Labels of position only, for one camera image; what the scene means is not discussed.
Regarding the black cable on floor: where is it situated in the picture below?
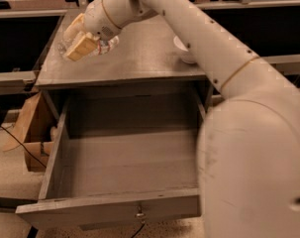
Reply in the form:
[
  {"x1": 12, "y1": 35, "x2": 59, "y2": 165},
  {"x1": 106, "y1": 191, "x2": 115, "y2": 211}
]
[{"x1": 0, "y1": 125, "x2": 48, "y2": 169}]

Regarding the brown cardboard box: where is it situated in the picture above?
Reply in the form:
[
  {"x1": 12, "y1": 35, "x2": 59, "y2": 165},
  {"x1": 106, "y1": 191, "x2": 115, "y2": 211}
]
[{"x1": 3, "y1": 93, "x2": 56, "y2": 172}]

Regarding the grey cabinet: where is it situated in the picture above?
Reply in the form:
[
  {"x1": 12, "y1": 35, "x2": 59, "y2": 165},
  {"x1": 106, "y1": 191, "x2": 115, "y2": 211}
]
[{"x1": 37, "y1": 10, "x2": 212, "y2": 122}]

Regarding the grey right bench rail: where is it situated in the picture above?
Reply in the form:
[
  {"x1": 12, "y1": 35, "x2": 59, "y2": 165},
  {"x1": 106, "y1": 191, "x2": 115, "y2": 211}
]
[{"x1": 264, "y1": 55, "x2": 300, "y2": 75}]

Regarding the clear plastic water bottle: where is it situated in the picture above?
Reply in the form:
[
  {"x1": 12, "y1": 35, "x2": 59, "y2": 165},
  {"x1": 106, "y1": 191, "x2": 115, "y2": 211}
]
[{"x1": 57, "y1": 37, "x2": 119, "y2": 60}]

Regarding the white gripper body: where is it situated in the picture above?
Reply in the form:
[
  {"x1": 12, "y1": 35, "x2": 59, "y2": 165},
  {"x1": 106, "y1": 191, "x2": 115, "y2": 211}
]
[{"x1": 84, "y1": 0, "x2": 121, "y2": 41}]

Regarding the black cable under drawer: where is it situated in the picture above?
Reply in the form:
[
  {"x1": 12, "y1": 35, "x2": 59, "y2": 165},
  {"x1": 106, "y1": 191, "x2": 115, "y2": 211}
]
[{"x1": 129, "y1": 222, "x2": 147, "y2": 238}]

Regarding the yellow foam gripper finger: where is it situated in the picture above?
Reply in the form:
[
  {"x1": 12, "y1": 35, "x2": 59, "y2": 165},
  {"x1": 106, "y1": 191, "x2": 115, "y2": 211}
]
[
  {"x1": 65, "y1": 32, "x2": 100, "y2": 61},
  {"x1": 63, "y1": 13, "x2": 85, "y2": 42}
]

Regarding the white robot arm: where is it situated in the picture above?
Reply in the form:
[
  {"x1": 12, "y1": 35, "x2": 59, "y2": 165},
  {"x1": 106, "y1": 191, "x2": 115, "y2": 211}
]
[{"x1": 63, "y1": 0, "x2": 300, "y2": 238}]

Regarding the grey bench rail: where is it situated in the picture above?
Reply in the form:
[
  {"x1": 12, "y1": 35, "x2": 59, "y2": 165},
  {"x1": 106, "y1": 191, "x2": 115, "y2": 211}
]
[
  {"x1": 264, "y1": 55, "x2": 300, "y2": 75},
  {"x1": 0, "y1": 71, "x2": 37, "y2": 95}
]

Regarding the white ceramic bowl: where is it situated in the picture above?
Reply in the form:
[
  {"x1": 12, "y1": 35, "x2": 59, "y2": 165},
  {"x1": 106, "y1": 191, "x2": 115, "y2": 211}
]
[{"x1": 173, "y1": 36, "x2": 196, "y2": 64}]

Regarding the grey open top drawer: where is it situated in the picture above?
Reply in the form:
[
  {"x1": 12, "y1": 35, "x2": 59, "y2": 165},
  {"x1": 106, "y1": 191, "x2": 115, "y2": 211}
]
[{"x1": 17, "y1": 93, "x2": 202, "y2": 230}]

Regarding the metal drawer knob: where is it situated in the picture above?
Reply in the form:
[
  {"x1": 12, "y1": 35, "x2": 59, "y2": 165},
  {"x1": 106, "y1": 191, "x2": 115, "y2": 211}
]
[{"x1": 136, "y1": 205, "x2": 146, "y2": 219}]

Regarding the grey left bench rail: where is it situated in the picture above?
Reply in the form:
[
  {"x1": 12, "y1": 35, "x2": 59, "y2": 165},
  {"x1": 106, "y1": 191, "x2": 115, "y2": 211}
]
[{"x1": 0, "y1": 71, "x2": 37, "y2": 95}]

